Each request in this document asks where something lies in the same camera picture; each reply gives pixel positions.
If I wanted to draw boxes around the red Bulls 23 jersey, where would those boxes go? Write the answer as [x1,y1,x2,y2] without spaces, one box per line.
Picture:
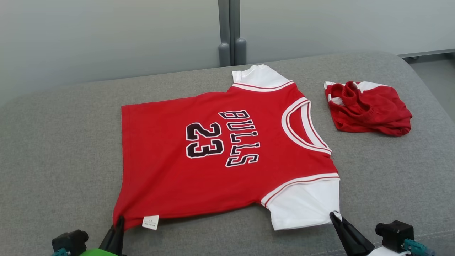
[113,64,341,231]

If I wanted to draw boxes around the grey double partition post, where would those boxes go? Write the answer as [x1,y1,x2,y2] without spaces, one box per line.
[218,0,247,67]

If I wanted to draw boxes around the grey partition base rail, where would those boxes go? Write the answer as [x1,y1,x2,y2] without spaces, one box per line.
[397,49,455,59]

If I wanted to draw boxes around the teal right camera plug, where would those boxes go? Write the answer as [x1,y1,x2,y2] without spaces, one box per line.
[403,239,436,256]

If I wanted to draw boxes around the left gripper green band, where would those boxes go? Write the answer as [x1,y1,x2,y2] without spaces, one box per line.
[79,216,125,256]

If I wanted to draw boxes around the red shorts with elastic waistband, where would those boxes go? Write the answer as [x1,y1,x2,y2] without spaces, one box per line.
[323,81,413,137]

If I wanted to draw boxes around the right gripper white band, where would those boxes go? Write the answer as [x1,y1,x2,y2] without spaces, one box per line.
[330,211,411,256]

